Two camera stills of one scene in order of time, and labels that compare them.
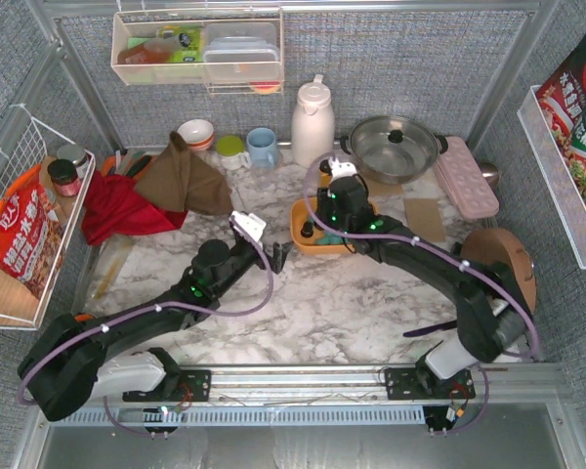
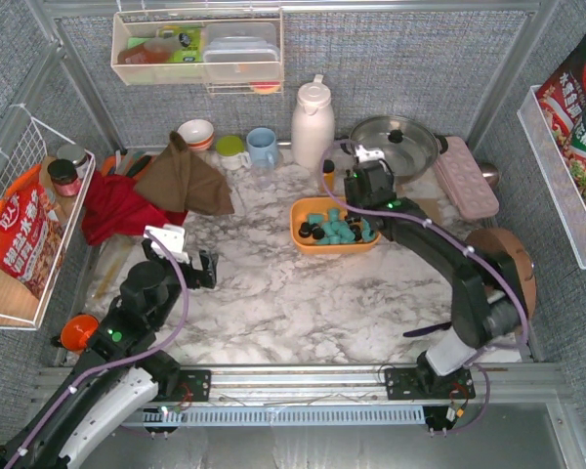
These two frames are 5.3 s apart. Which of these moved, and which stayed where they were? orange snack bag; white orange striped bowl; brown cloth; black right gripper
Moved: black right gripper
Stayed: white orange striped bowl; orange snack bag; brown cloth
